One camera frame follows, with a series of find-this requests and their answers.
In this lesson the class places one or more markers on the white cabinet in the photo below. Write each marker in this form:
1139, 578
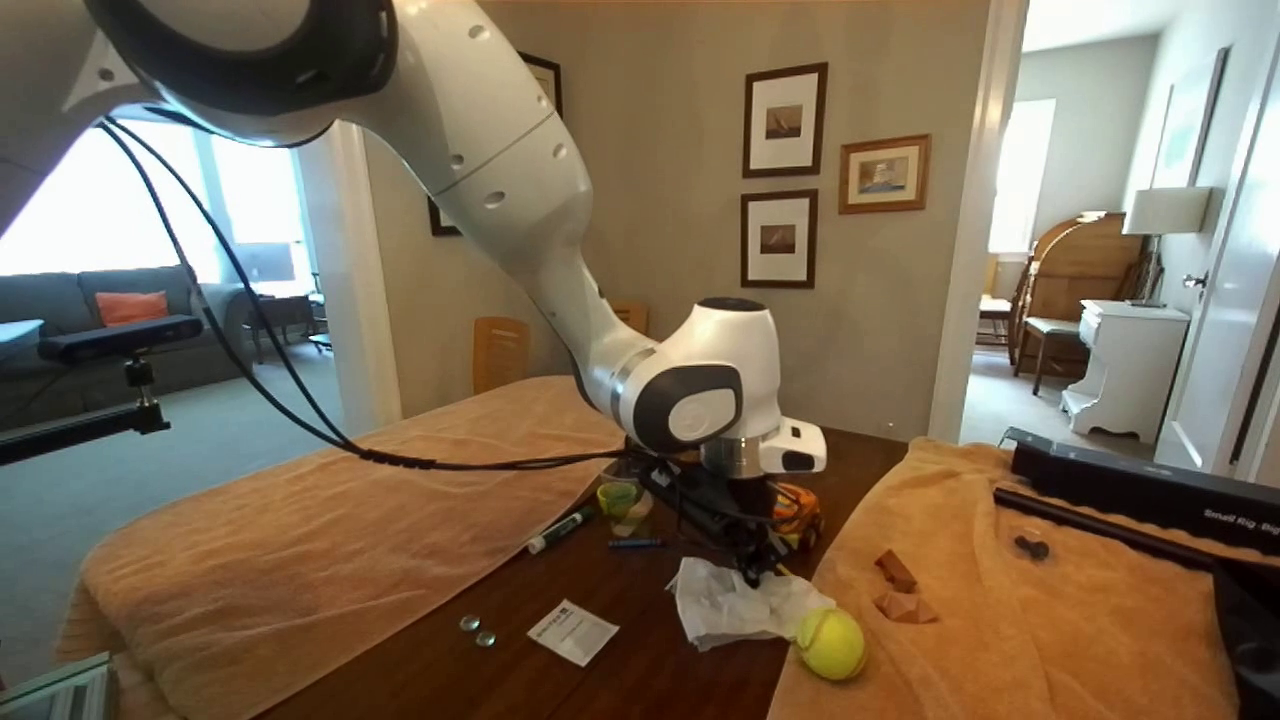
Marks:
1124, 366

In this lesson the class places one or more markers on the tall dark framed picture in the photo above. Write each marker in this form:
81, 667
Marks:
784, 122

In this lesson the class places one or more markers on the wooden framed picture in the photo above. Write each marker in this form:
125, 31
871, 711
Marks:
885, 175

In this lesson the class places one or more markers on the black camera clamp arm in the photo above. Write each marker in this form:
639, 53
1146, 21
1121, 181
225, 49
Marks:
81, 429

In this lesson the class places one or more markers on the dark blue pen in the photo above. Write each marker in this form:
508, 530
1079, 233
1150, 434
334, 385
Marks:
635, 540

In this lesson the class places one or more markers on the small green cup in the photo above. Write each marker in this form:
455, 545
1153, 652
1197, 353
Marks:
622, 501

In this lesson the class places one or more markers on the square dark framed picture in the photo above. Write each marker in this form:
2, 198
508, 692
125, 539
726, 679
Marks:
777, 239

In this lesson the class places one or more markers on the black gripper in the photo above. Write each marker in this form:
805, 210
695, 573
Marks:
713, 506

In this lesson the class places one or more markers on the black stereo camera bar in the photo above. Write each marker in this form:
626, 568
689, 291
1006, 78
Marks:
120, 341

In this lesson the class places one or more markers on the black and white marker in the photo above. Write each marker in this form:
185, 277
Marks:
560, 530

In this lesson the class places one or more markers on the white door with knob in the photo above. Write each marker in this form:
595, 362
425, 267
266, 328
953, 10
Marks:
1232, 305

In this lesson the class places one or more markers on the small black clip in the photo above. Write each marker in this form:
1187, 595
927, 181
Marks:
1029, 545

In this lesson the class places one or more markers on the large plain orange towel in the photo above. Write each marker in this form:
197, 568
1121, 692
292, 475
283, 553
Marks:
334, 532

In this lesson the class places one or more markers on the orange cushion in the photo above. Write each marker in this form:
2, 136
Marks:
130, 305

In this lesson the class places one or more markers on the small silver coin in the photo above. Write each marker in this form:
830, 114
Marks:
470, 622
485, 639

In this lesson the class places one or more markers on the orange towel under black box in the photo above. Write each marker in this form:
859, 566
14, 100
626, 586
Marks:
1043, 642

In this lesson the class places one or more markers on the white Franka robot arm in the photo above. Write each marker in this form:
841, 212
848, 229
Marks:
505, 175

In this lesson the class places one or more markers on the yellow tennis ball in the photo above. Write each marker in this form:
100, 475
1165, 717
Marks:
832, 644

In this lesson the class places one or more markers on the grey sofa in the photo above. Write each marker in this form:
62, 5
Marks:
54, 301

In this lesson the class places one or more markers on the wooden chair back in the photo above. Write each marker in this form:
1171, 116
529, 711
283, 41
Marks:
502, 353

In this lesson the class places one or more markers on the white napkin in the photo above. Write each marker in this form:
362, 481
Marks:
726, 610

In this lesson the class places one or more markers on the brown wooden block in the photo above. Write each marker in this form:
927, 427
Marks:
897, 568
906, 610

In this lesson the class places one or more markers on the white paper packet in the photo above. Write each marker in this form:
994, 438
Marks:
572, 635

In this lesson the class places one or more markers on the large black framed picture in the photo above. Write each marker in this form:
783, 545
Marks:
441, 220
546, 83

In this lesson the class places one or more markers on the white lamp shade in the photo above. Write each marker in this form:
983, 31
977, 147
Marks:
1171, 210

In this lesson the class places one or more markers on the pale framed wall picture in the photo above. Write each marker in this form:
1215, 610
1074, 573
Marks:
1187, 122

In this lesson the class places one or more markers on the long black box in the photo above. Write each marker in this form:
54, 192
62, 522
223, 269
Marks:
1146, 485

